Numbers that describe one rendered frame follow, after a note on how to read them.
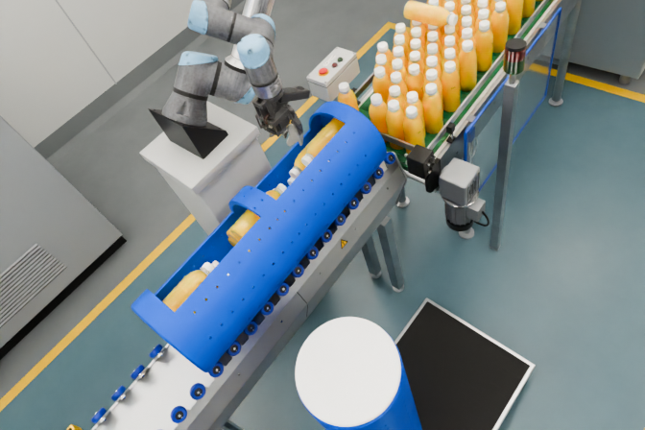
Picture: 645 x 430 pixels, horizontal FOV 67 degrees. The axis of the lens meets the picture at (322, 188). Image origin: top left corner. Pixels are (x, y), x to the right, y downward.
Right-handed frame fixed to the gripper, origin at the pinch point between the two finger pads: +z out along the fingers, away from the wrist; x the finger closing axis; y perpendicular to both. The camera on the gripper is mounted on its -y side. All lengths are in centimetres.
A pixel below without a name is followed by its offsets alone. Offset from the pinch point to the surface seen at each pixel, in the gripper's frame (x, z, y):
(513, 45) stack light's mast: 36, 3, -65
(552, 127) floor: 28, 128, -155
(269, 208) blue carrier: 6.1, 6.8, 20.8
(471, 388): 63, 114, 5
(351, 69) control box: -23, 24, -53
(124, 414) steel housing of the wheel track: -5, 37, 88
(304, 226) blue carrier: 14.0, 14.6, 17.1
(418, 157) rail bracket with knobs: 22.1, 28.6, -30.2
